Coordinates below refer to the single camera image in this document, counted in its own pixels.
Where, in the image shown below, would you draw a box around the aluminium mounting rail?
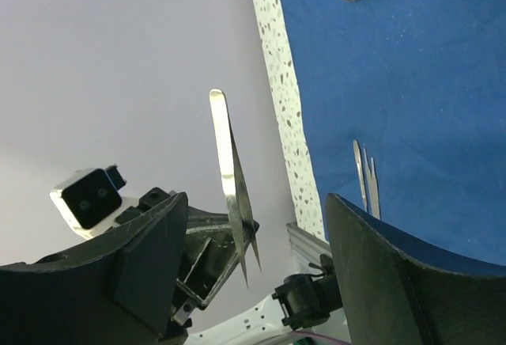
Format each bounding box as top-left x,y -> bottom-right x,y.
286,222 -> 331,263

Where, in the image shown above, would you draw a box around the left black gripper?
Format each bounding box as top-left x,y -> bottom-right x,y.
114,188 -> 259,337

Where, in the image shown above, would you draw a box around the wide steel tweezers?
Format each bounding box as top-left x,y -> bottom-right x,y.
209,89 -> 261,280

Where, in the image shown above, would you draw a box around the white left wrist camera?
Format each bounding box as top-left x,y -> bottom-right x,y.
50,164 -> 139,240

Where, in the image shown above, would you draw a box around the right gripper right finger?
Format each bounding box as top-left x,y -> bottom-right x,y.
325,194 -> 505,344

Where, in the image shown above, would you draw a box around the blue surgical cloth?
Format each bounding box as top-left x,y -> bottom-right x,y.
281,0 -> 505,264

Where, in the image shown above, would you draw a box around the steel scalpel handle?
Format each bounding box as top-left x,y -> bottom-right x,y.
353,140 -> 368,211

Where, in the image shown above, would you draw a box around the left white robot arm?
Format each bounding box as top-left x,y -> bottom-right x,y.
159,207 -> 349,344

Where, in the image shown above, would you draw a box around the steel forceps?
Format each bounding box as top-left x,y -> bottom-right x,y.
363,148 -> 381,220

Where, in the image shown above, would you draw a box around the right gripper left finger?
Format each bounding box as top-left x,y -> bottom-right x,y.
1,192 -> 188,344

